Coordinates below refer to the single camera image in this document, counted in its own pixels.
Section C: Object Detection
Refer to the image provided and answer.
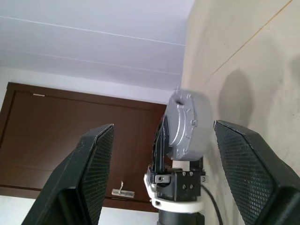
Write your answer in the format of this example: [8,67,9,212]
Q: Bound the motor housing with copper windings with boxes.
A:
[174,88,213,163]

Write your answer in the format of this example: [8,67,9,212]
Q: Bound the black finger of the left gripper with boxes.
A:
[189,156,204,173]
[151,115,173,175]

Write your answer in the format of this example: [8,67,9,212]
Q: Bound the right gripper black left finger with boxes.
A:
[22,123,115,225]

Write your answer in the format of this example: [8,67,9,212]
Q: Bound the brown wooden door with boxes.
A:
[0,81,170,213]

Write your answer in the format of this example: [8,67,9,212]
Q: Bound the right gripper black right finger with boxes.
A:
[213,119,300,225]

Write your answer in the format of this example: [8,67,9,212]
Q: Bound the silver door handle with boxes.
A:
[111,180,136,198]

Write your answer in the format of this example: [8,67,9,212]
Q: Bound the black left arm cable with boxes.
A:
[201,185,223,225]

